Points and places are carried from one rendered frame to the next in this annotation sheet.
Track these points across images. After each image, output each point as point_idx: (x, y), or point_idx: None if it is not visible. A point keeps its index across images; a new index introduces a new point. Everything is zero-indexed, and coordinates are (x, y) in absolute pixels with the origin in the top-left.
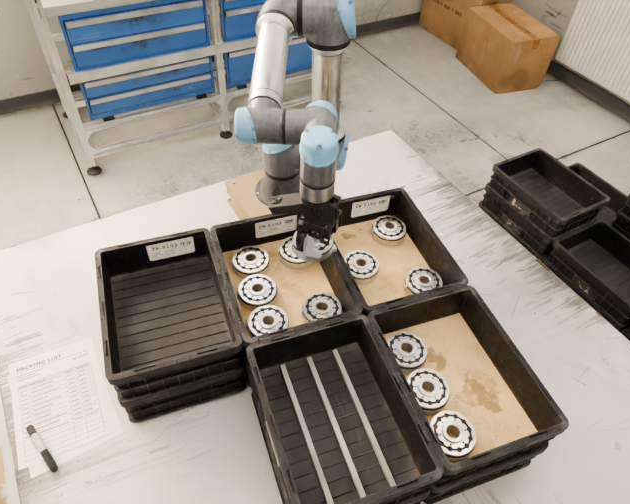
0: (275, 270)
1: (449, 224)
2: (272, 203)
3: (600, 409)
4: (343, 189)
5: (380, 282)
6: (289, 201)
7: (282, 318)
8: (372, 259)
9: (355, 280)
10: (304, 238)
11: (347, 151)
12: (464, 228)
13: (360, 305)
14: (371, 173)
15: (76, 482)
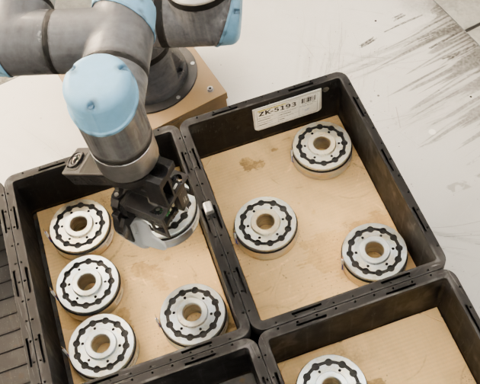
0: (123, 240)
1: (448, 110)
2: (68, 166)
3: None
4: (264, 55)
5: (301, 253)
6: (92, 165)
7: (125, 337)
8: (286, 212)
9: (255, 254)
10: (129, 224)
11: (238, 14)
12: (475, 116)
13: (246, 320)
14: (315, 18)
15: None
